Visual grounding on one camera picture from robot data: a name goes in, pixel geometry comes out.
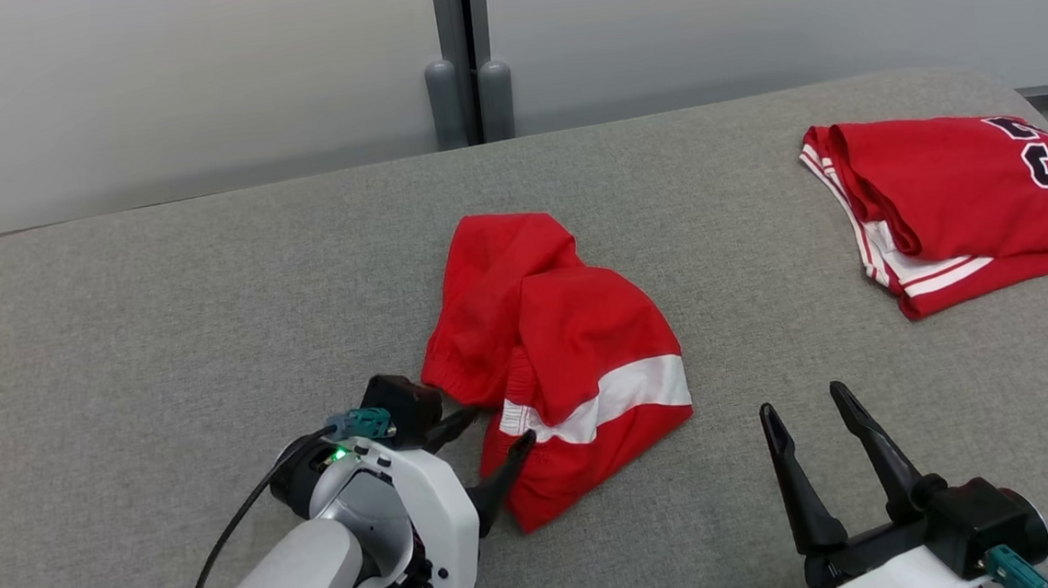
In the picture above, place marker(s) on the red shorts with white band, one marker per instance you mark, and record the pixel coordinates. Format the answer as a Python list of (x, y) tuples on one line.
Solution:
[(572, 327)]

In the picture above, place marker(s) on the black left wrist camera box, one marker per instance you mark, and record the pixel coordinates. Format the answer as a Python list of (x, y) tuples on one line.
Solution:
[(398, 404)]

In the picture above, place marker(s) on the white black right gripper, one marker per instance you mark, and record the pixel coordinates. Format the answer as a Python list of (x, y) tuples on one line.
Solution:
[(885, 573)]

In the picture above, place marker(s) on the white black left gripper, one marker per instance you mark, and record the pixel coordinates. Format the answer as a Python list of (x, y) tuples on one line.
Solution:
[(438, 512)]

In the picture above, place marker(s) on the grey cylindrical post foot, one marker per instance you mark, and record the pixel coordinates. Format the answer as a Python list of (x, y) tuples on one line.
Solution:
[(443, 106), (496, 102)]

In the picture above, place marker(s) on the red white basketball jersey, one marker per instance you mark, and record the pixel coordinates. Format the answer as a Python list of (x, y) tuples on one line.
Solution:
[(950, 190)]

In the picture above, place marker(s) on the grey partition post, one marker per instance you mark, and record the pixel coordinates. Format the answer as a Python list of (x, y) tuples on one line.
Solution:
[(449, 13)]

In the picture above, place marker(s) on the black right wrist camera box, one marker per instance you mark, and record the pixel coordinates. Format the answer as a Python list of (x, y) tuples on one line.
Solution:
[(983, 520)]

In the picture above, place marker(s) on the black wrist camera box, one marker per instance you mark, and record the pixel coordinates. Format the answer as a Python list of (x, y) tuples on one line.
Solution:
[(398, 404), (983, 520)]

